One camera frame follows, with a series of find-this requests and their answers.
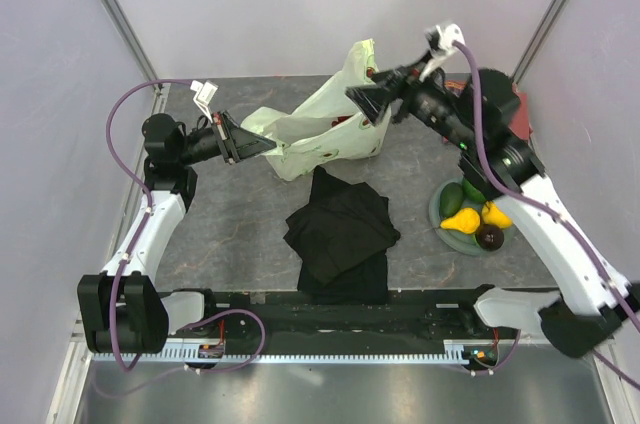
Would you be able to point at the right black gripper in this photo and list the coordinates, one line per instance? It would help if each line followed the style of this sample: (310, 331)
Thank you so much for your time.
(400, 82)

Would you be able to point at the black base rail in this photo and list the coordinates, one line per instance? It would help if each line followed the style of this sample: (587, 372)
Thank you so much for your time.
(294, 324)

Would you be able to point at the yellow pear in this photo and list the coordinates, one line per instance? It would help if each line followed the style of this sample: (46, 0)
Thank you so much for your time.
(466, 221)

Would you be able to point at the grey-green round plate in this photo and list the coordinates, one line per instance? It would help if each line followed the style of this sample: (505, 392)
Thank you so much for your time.
(460, 242)

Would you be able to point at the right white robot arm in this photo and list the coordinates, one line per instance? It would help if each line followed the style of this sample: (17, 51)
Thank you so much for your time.
(593, 299)

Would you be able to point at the red grape bunch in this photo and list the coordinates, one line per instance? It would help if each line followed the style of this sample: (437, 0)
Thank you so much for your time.
(339, 120)

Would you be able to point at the black folded cloth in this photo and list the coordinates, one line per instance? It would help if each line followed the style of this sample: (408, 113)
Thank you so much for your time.
(341, 236)

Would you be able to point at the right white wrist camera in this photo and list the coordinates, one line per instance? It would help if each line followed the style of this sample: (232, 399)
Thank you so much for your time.
(441, 39)

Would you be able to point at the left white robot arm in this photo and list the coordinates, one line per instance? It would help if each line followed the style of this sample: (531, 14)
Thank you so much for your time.
(120, 306)

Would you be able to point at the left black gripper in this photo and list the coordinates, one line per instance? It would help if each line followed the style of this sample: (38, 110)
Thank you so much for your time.
(237, 143)

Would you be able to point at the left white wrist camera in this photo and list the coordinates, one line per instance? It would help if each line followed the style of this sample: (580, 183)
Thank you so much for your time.
(203, 95)

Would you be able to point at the yellow lemon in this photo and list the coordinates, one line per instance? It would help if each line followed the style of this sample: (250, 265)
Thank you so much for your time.
(492, 215)

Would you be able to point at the red printed t-shirt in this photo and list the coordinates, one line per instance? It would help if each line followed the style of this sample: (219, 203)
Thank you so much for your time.
(520, 124)

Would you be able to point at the green lime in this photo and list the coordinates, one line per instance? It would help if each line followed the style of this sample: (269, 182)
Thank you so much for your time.
(472, 193)

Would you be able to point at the dark purple fruit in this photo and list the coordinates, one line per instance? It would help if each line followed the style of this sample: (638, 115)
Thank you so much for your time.
(489, 237)

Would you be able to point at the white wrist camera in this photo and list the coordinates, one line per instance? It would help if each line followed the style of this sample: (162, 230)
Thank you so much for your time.
(203, 95)
(441, 39)

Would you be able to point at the light green plastic bag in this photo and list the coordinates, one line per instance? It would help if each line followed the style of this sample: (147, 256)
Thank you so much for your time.
(305, 138)

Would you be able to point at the green avocado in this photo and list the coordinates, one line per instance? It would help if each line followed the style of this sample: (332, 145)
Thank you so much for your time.
(451, 198)

